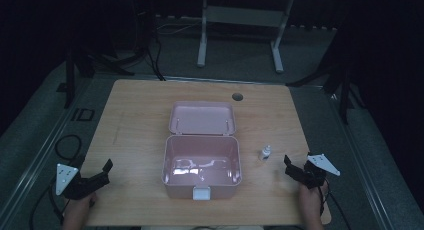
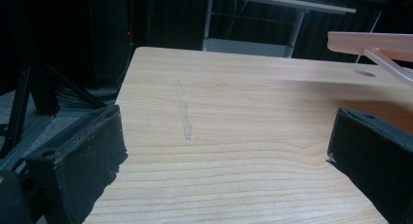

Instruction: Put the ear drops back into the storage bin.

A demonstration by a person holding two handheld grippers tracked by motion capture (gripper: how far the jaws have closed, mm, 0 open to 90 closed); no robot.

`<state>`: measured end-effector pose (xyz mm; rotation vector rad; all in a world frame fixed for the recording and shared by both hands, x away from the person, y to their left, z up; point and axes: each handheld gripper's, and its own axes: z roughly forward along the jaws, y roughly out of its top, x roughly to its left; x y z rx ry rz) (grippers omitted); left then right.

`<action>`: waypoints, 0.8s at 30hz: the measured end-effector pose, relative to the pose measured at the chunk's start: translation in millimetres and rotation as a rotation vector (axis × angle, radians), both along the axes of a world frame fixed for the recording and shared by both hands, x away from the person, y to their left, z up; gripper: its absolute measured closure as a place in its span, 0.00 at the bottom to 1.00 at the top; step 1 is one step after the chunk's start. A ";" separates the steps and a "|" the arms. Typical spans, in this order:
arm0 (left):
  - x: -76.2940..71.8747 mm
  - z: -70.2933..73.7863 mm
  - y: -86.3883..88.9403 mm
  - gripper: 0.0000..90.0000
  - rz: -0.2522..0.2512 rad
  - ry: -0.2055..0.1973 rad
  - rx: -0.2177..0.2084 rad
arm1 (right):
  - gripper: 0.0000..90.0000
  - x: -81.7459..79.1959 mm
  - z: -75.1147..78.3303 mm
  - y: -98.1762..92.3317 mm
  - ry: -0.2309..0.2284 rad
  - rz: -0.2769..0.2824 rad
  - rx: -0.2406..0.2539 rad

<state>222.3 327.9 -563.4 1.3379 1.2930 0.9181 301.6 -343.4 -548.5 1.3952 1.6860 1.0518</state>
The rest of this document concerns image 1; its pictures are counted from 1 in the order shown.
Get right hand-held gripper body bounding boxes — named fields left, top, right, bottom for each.
left=301, top=152, right=341, bottom=190

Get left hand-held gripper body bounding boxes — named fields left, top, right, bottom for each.
left=54, top=158, right=101, bottom=201

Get small white bottle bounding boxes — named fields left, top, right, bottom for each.
left=258, top=144, right=272, bottom=162

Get pink plastic box with lid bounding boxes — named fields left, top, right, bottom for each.
left=161, top=100, right=243, bottom=201

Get person's left hand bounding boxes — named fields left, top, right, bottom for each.
left=68, top=191, right=99, bottom=215

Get person's right hand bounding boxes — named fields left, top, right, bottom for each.
left=298, top=181, right=330, bottom=214

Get black tripod stand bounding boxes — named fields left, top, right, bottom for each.
left=285, top=23, right=366, bottom=126
left=56, top=33, right=149, bottom=109

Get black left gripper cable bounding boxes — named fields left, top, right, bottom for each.
left=29, top=177, right=72, bottom=230

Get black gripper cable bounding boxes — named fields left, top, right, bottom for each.
left=29, top=177, right=72, bottom=230
left=319, top=178, right=352, bottom=230

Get black looped floor cable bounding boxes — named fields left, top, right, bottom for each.
left=54, top=134, right=86, bottom=164

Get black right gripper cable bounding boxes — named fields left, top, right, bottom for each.
left=319, top=178, right=352, bottom=230

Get black hanging cables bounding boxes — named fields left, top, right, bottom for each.
left=131, top=0, right=167, bottom=82

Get white metal stand frame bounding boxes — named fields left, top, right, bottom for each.
left=196, top=0, right=296, bottom=74

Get white floor cable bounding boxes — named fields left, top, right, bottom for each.
left=155, top=20, right=203, bottom=36

